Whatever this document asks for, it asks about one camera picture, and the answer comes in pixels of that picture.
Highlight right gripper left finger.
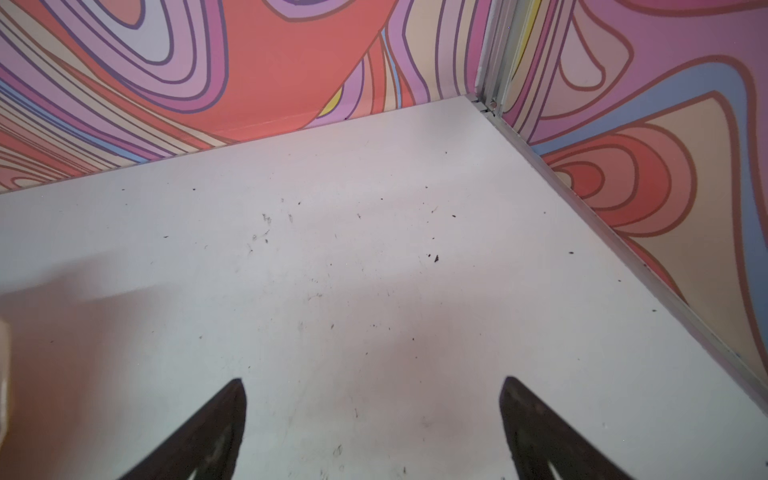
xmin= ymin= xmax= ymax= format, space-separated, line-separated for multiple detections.
xmin=122 ymin=378 xmax=247 ymax=480

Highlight aluminium frame post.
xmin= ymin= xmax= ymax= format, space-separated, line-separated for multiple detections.
xmin=475 ymin=0 xmax=541 ymax=117

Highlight pink faceted fruit bowl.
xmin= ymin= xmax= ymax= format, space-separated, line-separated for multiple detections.
xmin=0 ymin=320 xmax=11 ymax=444

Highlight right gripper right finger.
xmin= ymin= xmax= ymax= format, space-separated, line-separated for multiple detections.
xmin=499 ymin=377 xmax=631 ymax=480

